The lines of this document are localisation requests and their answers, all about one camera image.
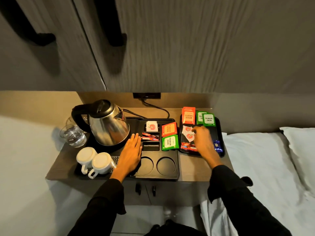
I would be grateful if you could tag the stainless steel electric kettle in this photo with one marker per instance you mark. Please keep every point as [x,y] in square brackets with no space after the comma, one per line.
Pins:
[108,125]

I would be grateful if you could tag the metal drip grid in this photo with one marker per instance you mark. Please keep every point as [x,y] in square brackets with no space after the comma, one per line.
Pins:
[114,162]

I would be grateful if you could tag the person's black clothing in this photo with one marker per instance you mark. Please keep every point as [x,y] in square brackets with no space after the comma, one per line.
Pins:
[172,228]

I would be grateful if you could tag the orange tea packet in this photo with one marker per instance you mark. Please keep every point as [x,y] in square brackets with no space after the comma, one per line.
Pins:
[188,115]
[169,129]

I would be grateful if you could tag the small black tray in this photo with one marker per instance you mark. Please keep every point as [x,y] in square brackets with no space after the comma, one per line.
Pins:
[219,130]

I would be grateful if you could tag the person's left fingers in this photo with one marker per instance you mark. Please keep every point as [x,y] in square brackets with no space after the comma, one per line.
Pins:
[135,143]

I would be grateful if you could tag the person's right fingers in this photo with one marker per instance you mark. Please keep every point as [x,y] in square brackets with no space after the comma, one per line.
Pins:
[200,132]

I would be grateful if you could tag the person's right hand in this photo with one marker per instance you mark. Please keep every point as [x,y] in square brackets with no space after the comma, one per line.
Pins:
[204,142]

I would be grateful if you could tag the blue sachet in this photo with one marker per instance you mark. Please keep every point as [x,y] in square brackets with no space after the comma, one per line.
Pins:
[217,146]

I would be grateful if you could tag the white pillow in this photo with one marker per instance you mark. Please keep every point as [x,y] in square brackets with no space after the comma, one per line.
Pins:
[301,149]

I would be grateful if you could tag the bed with white sheet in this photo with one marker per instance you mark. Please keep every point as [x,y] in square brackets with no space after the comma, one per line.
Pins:
[265,164]

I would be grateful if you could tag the white sachet with red print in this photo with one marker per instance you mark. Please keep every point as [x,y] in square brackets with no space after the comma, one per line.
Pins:
[151,126]
[189,137]
[186,129]

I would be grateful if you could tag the large black compartment tray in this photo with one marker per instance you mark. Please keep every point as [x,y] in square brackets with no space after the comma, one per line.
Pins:
[157,167]

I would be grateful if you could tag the person's right forearm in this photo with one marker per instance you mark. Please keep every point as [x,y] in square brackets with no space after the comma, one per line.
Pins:
[236,201]

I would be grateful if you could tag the person's left hand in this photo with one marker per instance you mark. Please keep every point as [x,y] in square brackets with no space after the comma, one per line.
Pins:
[131,157]

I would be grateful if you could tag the black wall socket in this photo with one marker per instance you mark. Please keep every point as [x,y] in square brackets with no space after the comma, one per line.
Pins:
[147,95]

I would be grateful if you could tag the person's left forearm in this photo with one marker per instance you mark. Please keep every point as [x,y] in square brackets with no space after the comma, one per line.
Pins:
[103,206]

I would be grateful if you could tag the brown bedside table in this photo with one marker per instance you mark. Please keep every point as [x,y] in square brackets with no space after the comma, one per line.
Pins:
[194,167]

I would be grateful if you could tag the grey wooden wardrobe door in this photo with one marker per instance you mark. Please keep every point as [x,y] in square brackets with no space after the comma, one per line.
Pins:
[184,46]
[61,61]

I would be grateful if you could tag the clear glass with water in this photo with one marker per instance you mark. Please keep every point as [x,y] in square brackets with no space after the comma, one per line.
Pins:
[73,137]

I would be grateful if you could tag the white ceramic cup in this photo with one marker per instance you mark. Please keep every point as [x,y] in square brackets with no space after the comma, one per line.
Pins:
[86,156]
[102,163]

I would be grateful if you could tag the empty clear glass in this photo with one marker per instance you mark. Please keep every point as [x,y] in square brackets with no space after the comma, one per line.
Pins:
[70,120]

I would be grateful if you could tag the green tea packet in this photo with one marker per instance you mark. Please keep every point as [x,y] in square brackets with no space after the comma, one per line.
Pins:
[209,120]
[198,117]
[169,143]

